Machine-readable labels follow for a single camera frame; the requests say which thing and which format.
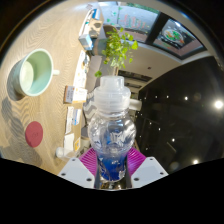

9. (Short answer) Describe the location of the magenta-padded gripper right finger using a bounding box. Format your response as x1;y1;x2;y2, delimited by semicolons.
125;147;169;189

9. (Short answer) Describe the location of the white open booklet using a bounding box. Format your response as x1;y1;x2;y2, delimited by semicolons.
72;49;88;89

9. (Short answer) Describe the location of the flat round red coaster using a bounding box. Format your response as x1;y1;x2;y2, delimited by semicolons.
24;120;44;148

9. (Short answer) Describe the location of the green potted plant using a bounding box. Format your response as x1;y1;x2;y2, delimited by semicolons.
94;28;139;78

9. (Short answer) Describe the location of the pale green ceramic mug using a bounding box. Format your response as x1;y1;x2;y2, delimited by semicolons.
14;48;61;98

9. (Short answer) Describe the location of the dark framed food poster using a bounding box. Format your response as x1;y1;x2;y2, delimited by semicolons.
153;18;204;56

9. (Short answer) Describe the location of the grey white chevron cushion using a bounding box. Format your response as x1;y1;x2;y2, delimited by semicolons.
83;99;97;132

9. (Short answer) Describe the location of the group of ceiling spotlights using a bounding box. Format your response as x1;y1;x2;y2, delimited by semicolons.
133;93;224;168

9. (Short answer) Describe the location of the white tissue box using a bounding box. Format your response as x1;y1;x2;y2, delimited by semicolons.
63;85;76;104

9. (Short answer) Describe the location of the clear drinking glass with straw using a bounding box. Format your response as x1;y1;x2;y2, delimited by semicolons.
54;146;81;161

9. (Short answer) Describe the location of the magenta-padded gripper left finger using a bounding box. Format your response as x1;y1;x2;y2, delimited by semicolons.
57;147;100;189

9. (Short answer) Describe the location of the clear blue-labelled water bottle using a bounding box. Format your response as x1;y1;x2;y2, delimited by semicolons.
87;75;138;184

